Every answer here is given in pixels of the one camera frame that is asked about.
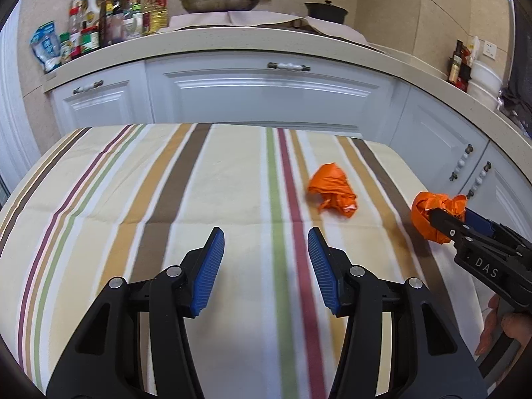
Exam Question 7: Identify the orange plastic bag ball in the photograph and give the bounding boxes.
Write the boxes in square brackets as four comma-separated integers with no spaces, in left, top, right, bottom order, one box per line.
[411,191,469,245]

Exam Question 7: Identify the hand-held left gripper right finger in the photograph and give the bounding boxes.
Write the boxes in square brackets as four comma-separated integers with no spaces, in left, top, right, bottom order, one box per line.
[307,226,487,399]

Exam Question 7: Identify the dark cloth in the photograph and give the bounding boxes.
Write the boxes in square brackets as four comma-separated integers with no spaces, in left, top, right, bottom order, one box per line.
[496,85,532,142]

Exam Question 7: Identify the dark glass bottle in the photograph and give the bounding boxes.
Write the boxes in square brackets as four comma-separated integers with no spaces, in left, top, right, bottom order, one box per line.
[448,40,464,84]

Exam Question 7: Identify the striped tablecloth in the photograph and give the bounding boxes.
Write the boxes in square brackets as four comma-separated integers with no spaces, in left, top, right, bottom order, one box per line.
[0,122,487,399]

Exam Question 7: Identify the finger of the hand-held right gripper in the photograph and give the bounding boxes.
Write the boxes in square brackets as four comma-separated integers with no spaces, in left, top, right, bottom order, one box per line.
[429,208,478,251]
[465,209,518,252]

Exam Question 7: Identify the cluster of condiment bottles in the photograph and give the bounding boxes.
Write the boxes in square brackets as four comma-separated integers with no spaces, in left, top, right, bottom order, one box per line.
[58,0,146,65]

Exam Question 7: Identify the beige stove cover cloth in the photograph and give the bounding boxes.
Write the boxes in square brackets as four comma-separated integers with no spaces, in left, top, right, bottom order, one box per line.
[168,10,370,46]

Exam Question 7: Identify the black lidded pot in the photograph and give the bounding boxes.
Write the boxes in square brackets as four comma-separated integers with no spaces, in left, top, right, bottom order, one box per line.
[304,0,349,26]

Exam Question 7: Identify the white kitchen cabinet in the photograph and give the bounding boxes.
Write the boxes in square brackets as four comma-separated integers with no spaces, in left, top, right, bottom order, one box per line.
[46,50,532,258]

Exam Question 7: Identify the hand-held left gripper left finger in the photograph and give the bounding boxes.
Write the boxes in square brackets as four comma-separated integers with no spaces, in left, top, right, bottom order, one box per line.
[46,226,226,399]

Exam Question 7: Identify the person's right hand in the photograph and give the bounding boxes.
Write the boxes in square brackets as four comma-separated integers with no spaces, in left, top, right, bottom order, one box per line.
[476,295,532,356]

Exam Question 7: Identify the yellow cooking oil bottle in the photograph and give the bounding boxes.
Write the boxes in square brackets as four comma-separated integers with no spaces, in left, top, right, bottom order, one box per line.
[143,0,170,36]

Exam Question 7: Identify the white plastic bowl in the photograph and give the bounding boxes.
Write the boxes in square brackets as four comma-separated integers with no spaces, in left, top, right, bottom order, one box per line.
[467,60,503,111]

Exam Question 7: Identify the white ceramic cabinet handle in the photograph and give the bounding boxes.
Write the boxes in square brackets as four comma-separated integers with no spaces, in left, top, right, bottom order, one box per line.
[72,80,104,95]
[267,62,311,72]
[450,144,474,181]
[467,162,492,199]

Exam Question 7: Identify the blue seasoning packet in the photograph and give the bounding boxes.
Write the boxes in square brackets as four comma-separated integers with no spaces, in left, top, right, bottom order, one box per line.
[29,22,63,73]

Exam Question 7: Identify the crumpled orange plastic bag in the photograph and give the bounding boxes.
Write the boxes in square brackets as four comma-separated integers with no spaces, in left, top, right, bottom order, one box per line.
[307,162,359,218]

